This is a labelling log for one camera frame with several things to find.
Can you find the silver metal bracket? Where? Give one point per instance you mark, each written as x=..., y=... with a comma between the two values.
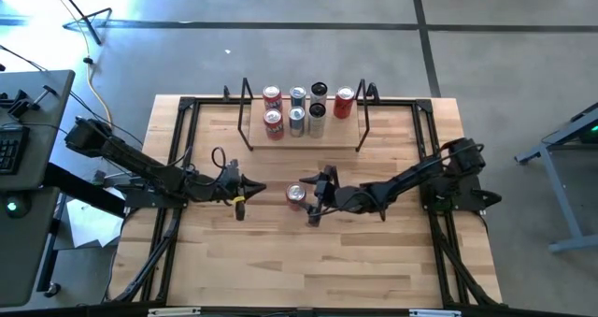
x=434, y=312
x=173, y=312

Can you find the dark desk top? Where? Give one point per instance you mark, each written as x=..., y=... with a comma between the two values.
x=23, y=270

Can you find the black computer mouse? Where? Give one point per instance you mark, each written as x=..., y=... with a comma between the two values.
x=14, y=207

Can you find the grey metal cart frame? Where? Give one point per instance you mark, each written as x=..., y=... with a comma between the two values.
x=562, y=199

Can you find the black keyboard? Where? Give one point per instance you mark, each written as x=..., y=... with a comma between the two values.
x=11, y=151

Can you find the grey desk top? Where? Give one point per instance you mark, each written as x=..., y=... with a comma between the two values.
x=46, y=120

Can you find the black tripod stand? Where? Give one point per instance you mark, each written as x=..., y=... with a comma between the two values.
x=86, y=24

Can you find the white Celsius can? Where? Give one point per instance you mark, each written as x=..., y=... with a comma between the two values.
x=318, y=89
x=317, y=111

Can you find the red Fanta can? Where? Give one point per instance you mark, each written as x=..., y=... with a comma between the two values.
x=273, y=118
x=272, y=92

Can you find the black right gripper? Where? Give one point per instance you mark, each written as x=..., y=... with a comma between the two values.
x=348, y=200

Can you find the blue silver Red Bull can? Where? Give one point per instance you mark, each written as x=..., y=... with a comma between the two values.
x=296, y=116
x=297, y=92

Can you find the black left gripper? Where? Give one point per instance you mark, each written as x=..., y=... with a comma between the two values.
x=231, y=188

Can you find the black desk clamp mount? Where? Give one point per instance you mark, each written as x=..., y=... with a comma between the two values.
x=21, y=105

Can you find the white paper sheet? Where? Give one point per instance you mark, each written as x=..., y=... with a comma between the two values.
x=89, y=226

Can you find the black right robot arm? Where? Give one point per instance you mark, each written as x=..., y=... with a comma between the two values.
x=411, y=177

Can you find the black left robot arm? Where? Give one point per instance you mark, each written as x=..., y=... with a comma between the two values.
x=140, y=165

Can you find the black aluminium table frame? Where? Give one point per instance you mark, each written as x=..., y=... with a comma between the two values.
x=187, y=103

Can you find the red Coca-Cola can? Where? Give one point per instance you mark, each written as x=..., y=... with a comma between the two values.
x=295, y=193
x=345, y=95

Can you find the yellow tape tag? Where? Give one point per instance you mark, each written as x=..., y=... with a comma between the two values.
x=238, y=199

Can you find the black desk leg with castor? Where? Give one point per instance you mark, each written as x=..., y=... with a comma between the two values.
x=46, y=261

